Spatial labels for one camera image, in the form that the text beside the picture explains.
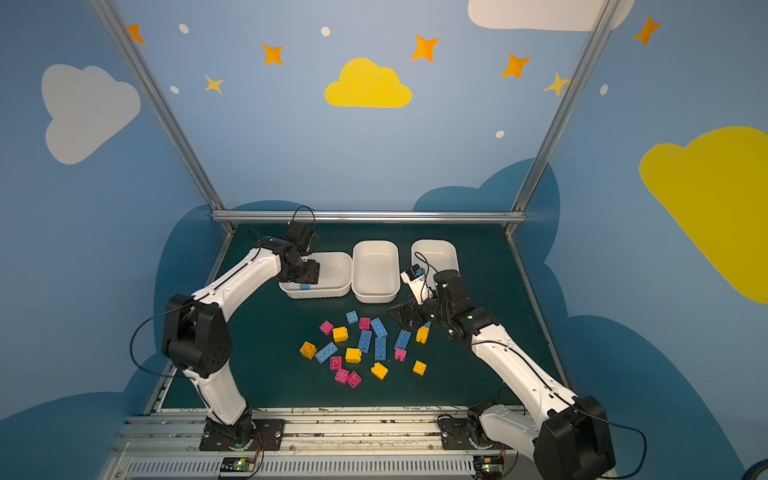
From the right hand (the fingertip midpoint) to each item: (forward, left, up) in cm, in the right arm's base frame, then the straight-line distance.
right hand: (403, 300), depth 80 cm
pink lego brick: (+1, +12, -16) cm, 20 cm away
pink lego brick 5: (-17, +13, -16) cm, 27 cm away
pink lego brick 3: (-9, 0, -15) cm, 18 cm away
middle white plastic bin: (+22, +10, -18) cm, 30 cm away
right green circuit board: (-34, -23, -19) cm, 45 cm away
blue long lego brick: (+13, +34, -15) cm, 39 cm away
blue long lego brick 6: (-9, +23, -17) cm, 30 cm away
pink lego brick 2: (-12, +19, -16) cm, 28 cm away
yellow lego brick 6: (-12, -5, -18) cm, 22 cm away
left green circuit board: (-37, +39, -17) cm, 57 cm away
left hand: (+11, +31, -5) cm, 33 cm away
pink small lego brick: (-2, +24, -15) cm, 28 cm away
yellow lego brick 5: (-14, +6, -17) cm, 22 cm away
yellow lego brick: (-4, +19, -16) cm, 25 cm away
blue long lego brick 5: (-5, 0, -16) cm, 16 cm away
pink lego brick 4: (-16, +16, -16) cm, 28 cm away
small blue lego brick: (+2, +16, -16) cm, 23 cm away
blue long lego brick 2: (0, +7, -17) cm, 19 cm away
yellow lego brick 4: (-10, +14, -16) cm, 23 cm away
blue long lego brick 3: (-5, +11, -17) cm, 21 cm away
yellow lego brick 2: (-2, -6, -16) cm, 18 cm away
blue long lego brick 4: (-7, +6, -17) cm, 19 cm away
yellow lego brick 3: (-10, +27, -14) cm, 32 cm away
